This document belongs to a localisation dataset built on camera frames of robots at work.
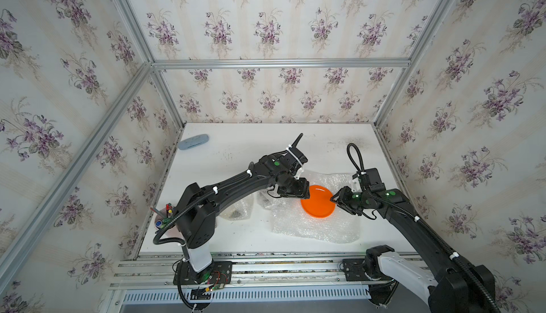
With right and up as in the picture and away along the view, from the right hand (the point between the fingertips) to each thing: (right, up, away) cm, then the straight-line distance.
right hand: (337, 201), depth 81 cm
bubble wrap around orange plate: (+2, -11, +3) cm, 12 cm away
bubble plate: (-26, -1, +5) cm, 27 cm away
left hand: (-13, +3, -3) cm, 13 cm away
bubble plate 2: (-38, -4, +4) cm, 39 cm away
